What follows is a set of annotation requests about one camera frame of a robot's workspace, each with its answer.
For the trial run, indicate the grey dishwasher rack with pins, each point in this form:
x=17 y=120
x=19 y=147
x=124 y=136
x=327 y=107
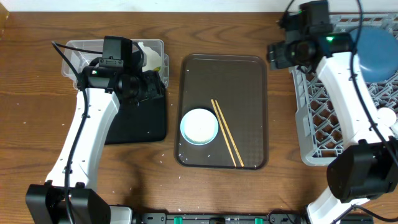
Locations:
x=318 y=130

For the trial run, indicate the clear plastic bin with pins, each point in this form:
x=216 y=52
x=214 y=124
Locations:
x=81 y=59

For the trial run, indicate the wooden chopstick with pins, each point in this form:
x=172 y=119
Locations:
x=223 y=132
x=229 y=135

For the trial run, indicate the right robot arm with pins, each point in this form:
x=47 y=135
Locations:
x=367 y=167

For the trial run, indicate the black tray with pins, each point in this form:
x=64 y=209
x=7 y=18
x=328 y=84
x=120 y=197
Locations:
x=143 y=122

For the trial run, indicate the white napkin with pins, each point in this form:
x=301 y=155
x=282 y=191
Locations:
x=152 y=56

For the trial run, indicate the dark blue plate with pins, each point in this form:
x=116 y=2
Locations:
x=377 y=52

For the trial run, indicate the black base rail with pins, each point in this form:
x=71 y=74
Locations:
x=273 y=218

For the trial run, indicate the light blue rice bowl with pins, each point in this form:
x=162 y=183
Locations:
x=199 y=126

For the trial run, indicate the brown serving tray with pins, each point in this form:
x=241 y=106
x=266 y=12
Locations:
x=239 y=84

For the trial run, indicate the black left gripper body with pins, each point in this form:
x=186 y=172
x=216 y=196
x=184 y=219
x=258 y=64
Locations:
x=143 y=87

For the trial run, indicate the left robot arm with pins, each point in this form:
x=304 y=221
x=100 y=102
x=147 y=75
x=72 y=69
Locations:
x=121 y=99

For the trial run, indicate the pink cup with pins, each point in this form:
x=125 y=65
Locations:
x=387 y=116

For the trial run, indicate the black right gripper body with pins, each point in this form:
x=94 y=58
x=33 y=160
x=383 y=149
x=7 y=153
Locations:
x=286 y=56

